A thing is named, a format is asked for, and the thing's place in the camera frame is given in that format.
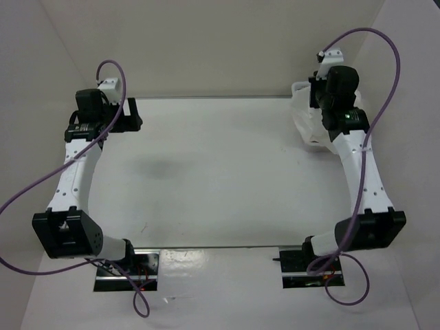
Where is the white pleated skirt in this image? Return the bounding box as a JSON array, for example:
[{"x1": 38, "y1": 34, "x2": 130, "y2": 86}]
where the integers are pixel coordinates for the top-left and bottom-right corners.
[{"x1": 291, "y1": 85, "x2": 365, "y2": 155}]

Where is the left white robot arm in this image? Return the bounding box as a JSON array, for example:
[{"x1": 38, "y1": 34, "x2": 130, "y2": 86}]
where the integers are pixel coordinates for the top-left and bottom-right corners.
[{"x1": 32, "y1": 89, "x2": 143, "y2": 275}]

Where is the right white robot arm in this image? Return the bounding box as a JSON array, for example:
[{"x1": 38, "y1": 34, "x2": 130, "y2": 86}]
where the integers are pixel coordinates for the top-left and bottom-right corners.
[{"x1": 301, "y1": 65, "x2": 406, "y2": 270}]

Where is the white plastic laundry basket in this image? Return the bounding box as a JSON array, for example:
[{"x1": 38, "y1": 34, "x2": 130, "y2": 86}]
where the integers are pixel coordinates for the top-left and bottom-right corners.
[{"x1": 291, "y1": 81, "x2": 311, "y2": 100}]

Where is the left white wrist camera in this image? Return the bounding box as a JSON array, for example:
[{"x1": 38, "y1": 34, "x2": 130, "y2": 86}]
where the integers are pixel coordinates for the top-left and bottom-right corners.
[{"x1": 98, "y1": 78, "x2": 122, "y2": 105}]

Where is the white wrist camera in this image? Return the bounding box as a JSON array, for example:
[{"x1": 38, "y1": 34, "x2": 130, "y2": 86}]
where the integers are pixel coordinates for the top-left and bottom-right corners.
[
  {"x1": 316, "y1": 47, "x2": 344, "y2": 80},
  {"x1": 98, "y1": 78, "x2": 122, "y2": 105}
]

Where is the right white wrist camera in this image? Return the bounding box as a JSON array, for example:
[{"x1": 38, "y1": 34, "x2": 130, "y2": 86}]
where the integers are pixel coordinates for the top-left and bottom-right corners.
[{"x1": 316, "y1": 47, "x2": 344, "y2": 80}]

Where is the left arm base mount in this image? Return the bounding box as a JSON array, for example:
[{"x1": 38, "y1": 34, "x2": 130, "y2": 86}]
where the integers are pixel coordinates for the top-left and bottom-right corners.
[{"x1": 93, "y1": 247, "x2": 160, "y2": 292}]

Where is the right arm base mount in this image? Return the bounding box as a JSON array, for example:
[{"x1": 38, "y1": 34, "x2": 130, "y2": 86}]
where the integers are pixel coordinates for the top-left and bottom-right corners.
[{"x1": 273, "y1": 245, "x2": 346, "y2": 289}]

